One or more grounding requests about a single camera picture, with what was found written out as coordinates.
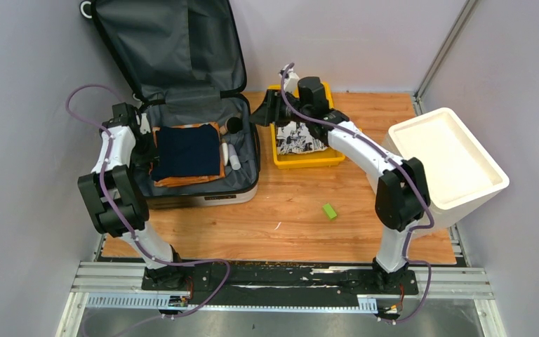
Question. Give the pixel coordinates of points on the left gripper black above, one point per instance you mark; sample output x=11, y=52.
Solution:
x=151, y=156

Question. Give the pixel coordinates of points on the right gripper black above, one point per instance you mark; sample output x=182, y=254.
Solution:
x=270, y=111

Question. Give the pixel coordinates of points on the newspaper print garment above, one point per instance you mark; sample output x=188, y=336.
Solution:
x=295, y=138

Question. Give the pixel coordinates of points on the navy blue garment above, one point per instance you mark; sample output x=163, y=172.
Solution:
x=186, y=152

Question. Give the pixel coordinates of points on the orange tie-dye jeans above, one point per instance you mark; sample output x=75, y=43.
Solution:
x=190, y=179

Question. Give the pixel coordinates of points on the black white space suitcase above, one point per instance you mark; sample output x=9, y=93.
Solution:
x=183, y=61

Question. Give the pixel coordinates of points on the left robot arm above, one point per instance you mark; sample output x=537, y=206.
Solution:
x=115, y=202

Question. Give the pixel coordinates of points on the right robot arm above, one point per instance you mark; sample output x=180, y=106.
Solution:
x=402, y=197

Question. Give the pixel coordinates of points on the round black lid compact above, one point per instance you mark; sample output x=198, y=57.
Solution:
x=234, y=125

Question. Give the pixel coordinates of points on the white oval soap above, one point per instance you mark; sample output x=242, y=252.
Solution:
x=225, y=153

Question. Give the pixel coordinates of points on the white cosmetic tube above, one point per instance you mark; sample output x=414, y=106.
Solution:
x=233, y=158

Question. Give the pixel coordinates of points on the yellow plastic tray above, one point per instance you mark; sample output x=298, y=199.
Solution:
x=328, y=157

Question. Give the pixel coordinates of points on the small green block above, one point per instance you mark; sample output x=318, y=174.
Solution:
x=329, y=211

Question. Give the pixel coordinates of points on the white drawer cabinet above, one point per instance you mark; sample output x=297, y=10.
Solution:
x=461, y=174

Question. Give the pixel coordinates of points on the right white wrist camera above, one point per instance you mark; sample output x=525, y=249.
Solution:
x=289, y=80

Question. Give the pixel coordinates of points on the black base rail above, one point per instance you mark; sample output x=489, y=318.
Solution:
x=278, y=283

